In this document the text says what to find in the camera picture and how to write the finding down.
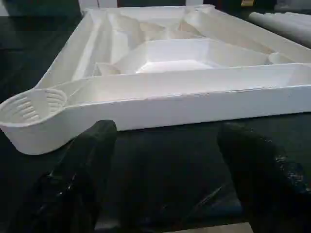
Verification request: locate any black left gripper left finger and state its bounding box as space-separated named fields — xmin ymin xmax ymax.
xmin=10 ymin=120 xmax=117 ymax=233

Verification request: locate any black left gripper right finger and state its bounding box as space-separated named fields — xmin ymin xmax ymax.
xmin=216 ymin=122 xmax=311 ymax=233

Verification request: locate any white plastic table top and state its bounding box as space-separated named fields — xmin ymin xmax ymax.
xmin=0 ymin=5 xmax=311 ymax=155

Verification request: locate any black work mat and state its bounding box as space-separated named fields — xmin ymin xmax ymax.
xmin=0 ymin=5 xmax=311 ymax=230

